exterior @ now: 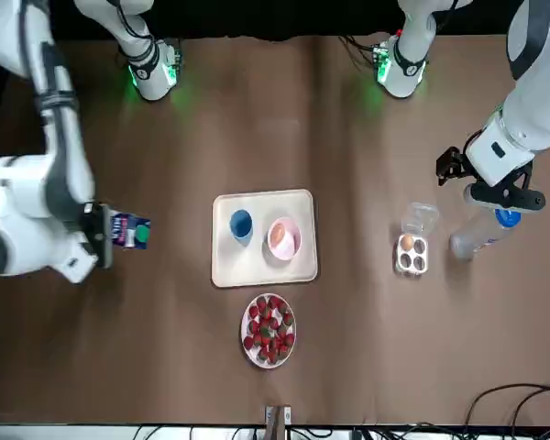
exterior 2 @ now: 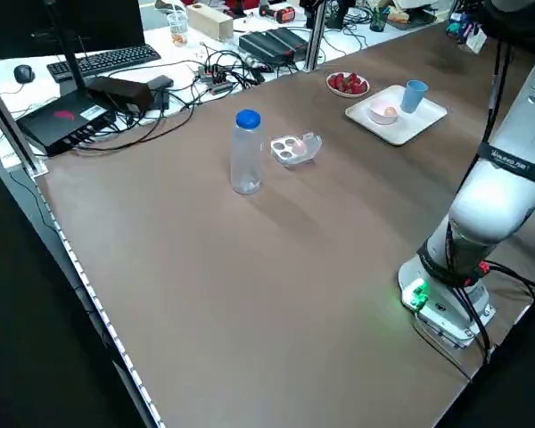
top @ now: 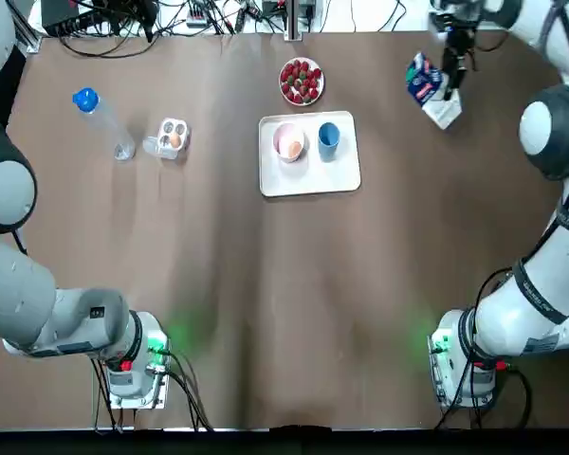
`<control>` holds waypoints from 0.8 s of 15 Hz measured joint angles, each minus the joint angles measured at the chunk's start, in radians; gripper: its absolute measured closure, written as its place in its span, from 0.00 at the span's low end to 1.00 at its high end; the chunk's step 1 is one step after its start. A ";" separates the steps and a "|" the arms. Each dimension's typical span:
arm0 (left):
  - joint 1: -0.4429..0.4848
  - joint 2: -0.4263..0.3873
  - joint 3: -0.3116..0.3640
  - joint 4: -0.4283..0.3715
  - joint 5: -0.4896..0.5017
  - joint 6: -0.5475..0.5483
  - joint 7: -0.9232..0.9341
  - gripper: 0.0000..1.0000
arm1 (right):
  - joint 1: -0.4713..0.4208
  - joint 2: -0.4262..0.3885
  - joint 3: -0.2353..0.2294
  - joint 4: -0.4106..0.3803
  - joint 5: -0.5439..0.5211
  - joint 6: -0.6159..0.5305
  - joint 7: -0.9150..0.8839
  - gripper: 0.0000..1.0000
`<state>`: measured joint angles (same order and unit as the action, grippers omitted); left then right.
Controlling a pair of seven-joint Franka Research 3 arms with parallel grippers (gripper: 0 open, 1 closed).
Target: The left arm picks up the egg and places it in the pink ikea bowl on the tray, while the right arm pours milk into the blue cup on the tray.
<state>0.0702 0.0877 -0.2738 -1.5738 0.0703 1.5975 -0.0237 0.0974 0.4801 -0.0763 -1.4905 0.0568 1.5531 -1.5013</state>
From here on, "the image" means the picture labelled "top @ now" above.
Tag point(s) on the black electronics box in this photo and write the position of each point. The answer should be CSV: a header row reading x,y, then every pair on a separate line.
x,y
66,12

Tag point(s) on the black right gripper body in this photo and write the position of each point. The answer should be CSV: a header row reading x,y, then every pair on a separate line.
x,y
461,41

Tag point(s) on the clear plastic egg carton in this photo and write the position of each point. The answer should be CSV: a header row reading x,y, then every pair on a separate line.
x,y
163,142

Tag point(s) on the aluminium camera post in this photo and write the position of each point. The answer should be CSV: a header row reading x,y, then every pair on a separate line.
x,y
296,19

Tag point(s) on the pink bowl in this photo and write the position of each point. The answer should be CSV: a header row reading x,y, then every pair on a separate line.
x,y
283,137

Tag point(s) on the blue white milk carton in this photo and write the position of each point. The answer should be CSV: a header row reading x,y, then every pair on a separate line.
x,y
429,87

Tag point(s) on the brown egg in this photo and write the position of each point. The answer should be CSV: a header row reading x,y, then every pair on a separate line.
x,y
174,140
294,148

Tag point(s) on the pink plate with strawberries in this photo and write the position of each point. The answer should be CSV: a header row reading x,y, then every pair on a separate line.
x,y
302,81

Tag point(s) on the blue cup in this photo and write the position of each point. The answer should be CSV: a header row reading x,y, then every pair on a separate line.
x,y
328,140

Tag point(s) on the aluminium frame profile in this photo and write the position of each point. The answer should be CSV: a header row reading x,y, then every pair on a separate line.
x,y
28,38

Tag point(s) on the white rectangular tray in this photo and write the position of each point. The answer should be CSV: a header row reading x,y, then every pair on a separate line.
x,y
308,180

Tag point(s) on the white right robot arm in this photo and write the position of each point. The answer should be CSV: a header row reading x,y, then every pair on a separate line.
x,y
536,128

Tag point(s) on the clear bottle with blue cap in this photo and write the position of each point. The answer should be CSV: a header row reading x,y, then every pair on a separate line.
x,y
106,123

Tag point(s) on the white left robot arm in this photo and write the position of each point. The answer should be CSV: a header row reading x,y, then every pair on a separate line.
x,y
9,294

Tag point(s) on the small usb hub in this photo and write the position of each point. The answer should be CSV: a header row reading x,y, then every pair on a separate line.
x,y
196,18

